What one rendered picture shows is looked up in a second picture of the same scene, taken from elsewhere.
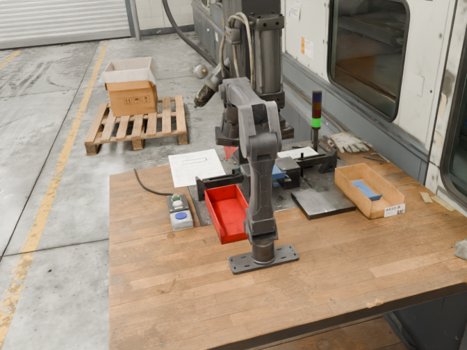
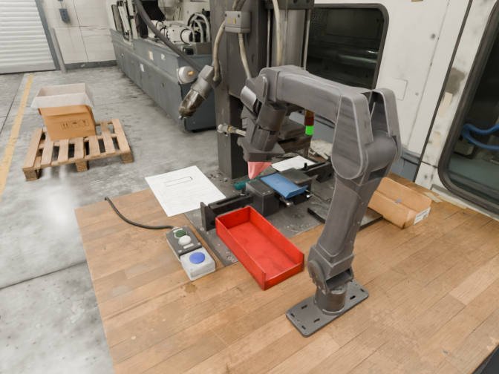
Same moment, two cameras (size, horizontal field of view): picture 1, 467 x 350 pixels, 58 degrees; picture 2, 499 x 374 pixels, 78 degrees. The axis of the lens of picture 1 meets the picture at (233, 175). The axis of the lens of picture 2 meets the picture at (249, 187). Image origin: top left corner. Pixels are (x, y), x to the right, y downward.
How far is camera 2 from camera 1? 0.67 m
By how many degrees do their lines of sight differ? 17
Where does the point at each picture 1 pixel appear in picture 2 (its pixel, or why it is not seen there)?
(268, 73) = not seen: hidden behind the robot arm
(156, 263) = (188, 341)
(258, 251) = (333, 300)
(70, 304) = (31, 355)
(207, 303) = not seen: outside the picture
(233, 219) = (261, 251)
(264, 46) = (289, 33)
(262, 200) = (350, 235)
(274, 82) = not seen: hidden behind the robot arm
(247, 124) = (362, 125)
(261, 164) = (367, 187)
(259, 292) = (353, 361)
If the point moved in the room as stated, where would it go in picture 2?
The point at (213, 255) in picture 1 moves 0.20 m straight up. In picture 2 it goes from (261, 309) to (263, 240)
